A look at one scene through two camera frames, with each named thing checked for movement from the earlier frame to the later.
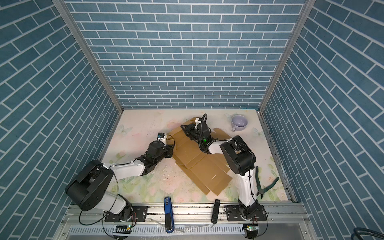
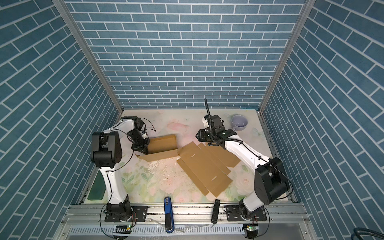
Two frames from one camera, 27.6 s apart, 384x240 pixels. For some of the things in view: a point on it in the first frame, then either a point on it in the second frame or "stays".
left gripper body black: [167, 152] → [139, 142]
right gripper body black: [194, 134] → [207, 136]
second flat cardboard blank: [206, 172] stays
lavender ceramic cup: [238, 122] stays
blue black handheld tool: [169, 225] stays
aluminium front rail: [286, 214] stays
